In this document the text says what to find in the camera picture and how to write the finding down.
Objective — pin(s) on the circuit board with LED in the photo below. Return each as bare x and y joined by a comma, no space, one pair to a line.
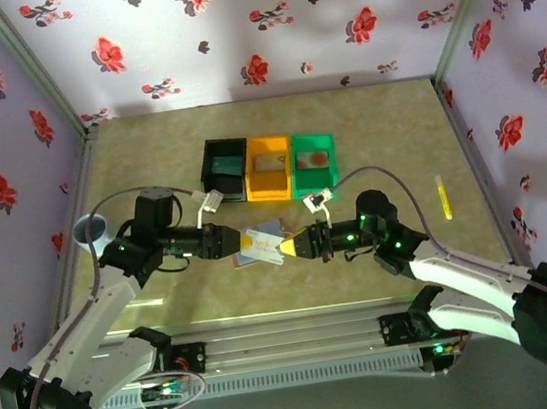
439,349
164,391

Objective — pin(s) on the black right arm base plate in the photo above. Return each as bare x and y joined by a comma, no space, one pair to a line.
393,330

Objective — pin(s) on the yellow pen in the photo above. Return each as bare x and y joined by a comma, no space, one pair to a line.
443,197

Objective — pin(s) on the blue grey mug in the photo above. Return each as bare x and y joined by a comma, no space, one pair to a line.
101,237

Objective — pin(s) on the white yellow VIP card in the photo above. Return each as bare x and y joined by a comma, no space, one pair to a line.
259,249

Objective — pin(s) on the aluminium corner post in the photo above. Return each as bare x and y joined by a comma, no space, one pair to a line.
34,64
467,7

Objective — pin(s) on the grey beige card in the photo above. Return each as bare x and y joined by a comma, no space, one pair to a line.
271,162

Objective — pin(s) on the aluminium side rail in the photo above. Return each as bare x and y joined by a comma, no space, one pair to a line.
464,139
81,189

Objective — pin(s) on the green plastic bin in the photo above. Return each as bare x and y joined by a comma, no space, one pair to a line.
313,181

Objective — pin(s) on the teal plastic card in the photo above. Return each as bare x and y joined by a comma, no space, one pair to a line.
227,166

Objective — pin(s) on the yellow plastic bin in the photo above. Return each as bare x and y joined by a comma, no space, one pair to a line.
268,187

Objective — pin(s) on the white card with red circles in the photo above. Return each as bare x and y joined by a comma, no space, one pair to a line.
313,159

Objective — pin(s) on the black plastic bin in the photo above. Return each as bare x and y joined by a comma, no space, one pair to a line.
224,191

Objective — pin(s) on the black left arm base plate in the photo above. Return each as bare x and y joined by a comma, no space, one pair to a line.
195,358

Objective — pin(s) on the aluminium front rail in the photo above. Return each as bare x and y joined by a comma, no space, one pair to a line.
292,343

